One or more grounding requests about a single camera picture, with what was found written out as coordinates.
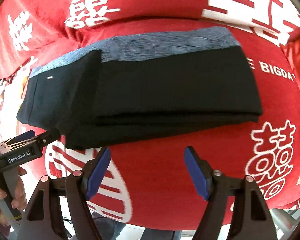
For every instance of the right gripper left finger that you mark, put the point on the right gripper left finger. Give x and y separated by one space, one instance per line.
43 216

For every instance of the black pants with grey waistband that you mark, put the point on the black pants with grey waistband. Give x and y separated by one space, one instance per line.
145 86

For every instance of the person's left hand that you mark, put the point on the person's left hand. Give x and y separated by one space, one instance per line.
19 202

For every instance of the red wedding sofa cover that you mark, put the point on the red wedding sofa cover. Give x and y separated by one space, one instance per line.
147 183

